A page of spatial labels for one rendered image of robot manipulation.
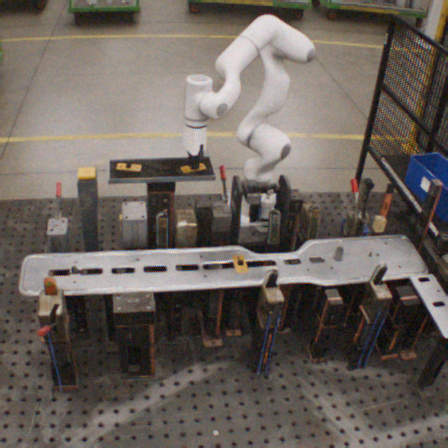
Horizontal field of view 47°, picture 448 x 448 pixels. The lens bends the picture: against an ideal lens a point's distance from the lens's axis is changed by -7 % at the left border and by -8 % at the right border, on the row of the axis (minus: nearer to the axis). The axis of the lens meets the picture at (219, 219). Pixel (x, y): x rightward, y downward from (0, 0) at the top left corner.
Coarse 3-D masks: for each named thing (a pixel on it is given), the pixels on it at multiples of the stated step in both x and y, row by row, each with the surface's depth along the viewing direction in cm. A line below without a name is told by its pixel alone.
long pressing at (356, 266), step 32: (32, 256) 170; (64, 256) 172; (96, 256) 173; (128, 256) 175; (160, 256) 176; (192, 256) 177; (224, 256) 178; (256, 256) 179; (288, 256) 181; (320, 256) 182; (352, 256) 183; (384, 256) 184; (416, 256) 186; (32, 288) 159; (64, 288) 160; (96, 288) 162; (128, 288) 163; (160, 288) 165; (192, 288) 166; (224, 288) 168
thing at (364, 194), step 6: (366, 180) 185; (372, 180) 184; (360, 186) 186; (366, 186) 183; (372, 186) 182; (360, 192) 186; (366, 192) 187; (360, 198) 187; (366, 198) 188; (360, 204) 188; (366, 204) 188; (360, 210) 189; (366, 210) 189; (366, 216) 190
